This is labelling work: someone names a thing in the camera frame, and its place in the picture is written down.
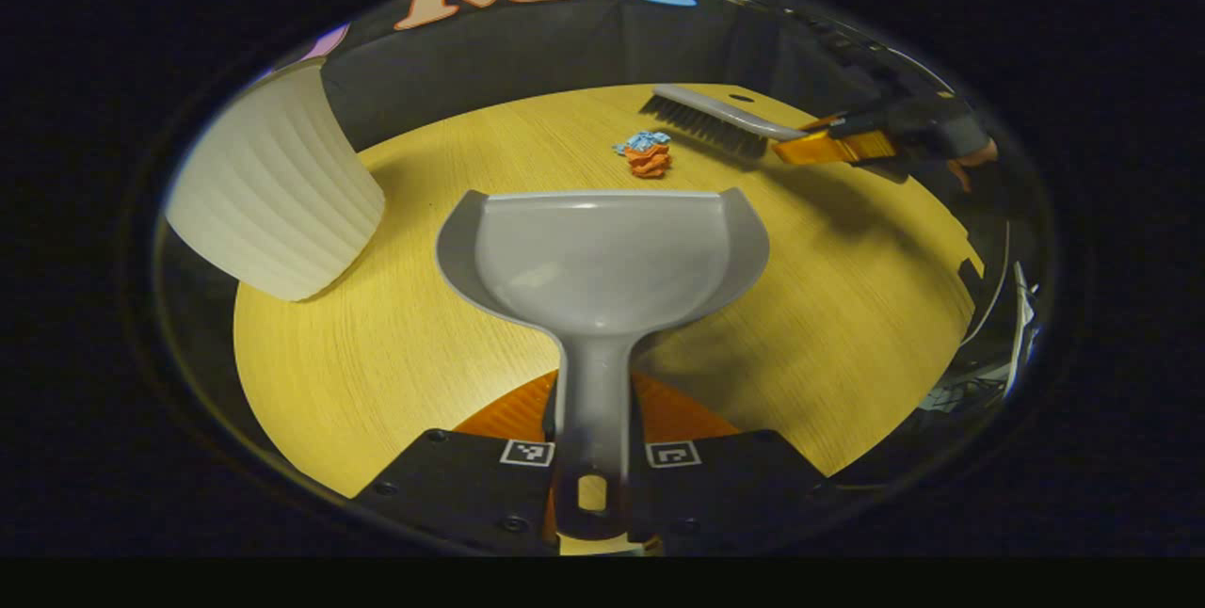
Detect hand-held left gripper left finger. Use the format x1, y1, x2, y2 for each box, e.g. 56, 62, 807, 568
353, 369, 559, 558

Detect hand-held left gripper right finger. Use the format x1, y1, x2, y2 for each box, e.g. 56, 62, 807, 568
627, 371, 832, 558

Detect small grey broom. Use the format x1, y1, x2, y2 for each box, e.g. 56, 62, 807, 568
639, 84, 812, 161

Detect orange paper scrap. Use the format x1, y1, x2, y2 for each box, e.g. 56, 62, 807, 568
626, 144, 671, 179

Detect grey plastic dustpan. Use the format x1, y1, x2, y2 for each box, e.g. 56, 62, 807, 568
435, 188, 771, 541

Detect white ribbed garbage bin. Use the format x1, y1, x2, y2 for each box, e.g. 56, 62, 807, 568
165, 57, 387, 303

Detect wooden desktop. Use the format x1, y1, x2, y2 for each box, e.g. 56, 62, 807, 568
233, 83, 985, 557

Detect white curved frame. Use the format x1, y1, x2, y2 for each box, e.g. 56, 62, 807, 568
974, 222, 1041, 402

